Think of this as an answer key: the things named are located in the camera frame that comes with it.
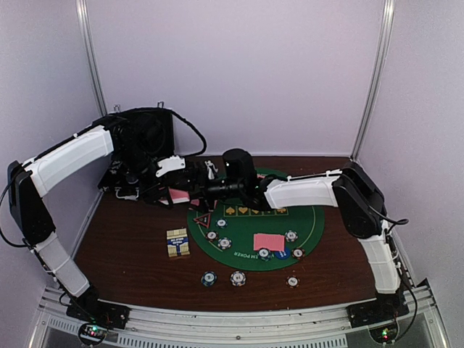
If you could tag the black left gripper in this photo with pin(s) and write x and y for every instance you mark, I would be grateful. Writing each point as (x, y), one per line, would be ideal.
(150, 196)

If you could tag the round green poker mat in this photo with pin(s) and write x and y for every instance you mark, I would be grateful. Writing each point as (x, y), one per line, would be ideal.
(244, 223)

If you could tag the blue round button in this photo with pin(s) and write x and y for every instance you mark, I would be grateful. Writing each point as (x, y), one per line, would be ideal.
(282, 255)

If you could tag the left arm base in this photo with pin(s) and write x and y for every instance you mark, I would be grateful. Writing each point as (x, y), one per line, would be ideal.
(96, 326)

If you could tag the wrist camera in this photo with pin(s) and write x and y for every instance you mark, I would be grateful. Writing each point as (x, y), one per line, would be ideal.
(170, 164)
(239, 167)

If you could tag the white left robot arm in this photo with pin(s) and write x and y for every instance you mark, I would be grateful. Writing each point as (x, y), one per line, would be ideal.
(30, 182)

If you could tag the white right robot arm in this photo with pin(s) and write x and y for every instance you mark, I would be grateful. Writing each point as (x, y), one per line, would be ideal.
(361, 205)

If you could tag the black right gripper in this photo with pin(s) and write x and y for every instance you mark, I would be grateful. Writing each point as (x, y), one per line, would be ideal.
(210, 204)

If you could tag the blue white chip stack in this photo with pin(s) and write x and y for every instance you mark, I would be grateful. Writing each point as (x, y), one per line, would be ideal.
(238, 278)

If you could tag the red triangular dealer marker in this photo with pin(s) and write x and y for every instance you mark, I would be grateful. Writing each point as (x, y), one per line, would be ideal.
(203, 220)

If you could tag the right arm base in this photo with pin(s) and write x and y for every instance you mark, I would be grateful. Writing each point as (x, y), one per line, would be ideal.
(381, 318)

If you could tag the brown chip stack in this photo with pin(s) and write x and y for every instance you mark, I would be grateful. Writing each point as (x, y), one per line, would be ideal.
(292, 282)

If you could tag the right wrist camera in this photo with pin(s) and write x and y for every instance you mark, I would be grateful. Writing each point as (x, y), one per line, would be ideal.
(239, 167)

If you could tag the black poker case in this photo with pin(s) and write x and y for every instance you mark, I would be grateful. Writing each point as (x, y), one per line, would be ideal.
(141, 137)

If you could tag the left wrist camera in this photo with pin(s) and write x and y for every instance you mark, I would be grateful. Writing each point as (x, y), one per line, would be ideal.
(170, 164)

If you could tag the pink playing card deck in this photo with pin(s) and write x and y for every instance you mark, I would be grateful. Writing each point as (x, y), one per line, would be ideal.
(178, 196)

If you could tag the dark blue chip stack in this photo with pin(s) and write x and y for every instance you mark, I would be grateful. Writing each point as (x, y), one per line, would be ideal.
(209, 278)

